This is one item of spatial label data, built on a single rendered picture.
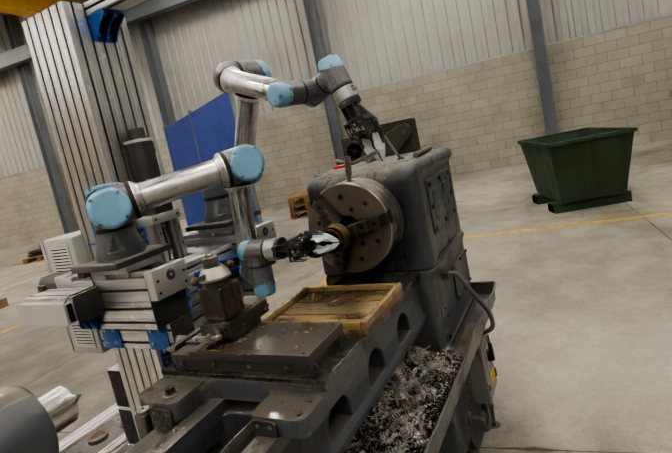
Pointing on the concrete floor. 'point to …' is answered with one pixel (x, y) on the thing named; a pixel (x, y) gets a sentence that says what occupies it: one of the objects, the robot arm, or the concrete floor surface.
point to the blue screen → (203, 146)
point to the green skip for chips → (580, 167)
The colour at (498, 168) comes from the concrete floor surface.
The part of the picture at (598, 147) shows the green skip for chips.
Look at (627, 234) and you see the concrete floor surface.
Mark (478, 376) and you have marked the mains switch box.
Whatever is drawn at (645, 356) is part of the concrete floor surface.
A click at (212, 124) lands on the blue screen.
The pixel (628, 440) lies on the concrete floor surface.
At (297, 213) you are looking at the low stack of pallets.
